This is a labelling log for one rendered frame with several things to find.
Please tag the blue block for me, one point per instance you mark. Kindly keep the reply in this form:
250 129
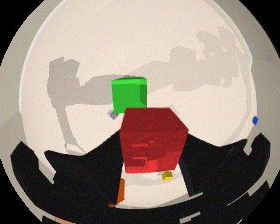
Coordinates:
255 120

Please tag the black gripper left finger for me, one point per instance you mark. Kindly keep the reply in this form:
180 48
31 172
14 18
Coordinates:
101 167

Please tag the small yellow block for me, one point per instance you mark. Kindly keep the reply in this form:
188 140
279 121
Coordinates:
166 176

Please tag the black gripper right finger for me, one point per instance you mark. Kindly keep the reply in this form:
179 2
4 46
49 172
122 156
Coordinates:
200 161

